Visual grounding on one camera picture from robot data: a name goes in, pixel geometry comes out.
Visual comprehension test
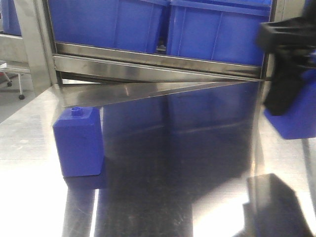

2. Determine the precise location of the stainless steel shelf rack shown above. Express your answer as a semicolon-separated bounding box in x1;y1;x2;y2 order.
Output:
0;0;274;94

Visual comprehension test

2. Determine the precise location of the blue plastic bin left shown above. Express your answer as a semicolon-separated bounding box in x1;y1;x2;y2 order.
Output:
48;0;168;53

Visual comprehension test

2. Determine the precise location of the blue plastic bin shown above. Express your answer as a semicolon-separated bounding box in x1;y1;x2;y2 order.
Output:
166;0;272;66
48;0;168;53

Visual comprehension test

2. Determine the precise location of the blue plastic bin right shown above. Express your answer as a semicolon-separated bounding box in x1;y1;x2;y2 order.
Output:
166;0;272;66

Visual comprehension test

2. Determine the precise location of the blue bottle without cap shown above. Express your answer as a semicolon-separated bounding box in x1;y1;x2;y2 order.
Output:
53;107;104;177

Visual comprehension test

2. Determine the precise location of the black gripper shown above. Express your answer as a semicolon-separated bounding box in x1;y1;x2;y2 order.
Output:
256;14;316;116

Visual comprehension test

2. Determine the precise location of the blue bottle with square cap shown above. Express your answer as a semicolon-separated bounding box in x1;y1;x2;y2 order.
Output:
264;70;316;139

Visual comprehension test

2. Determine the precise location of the blue bin far left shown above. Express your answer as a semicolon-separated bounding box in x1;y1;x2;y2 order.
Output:
0;0;22;36

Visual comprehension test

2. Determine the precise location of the wheeled metal cart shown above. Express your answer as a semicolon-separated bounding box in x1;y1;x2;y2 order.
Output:
0;62;31;100

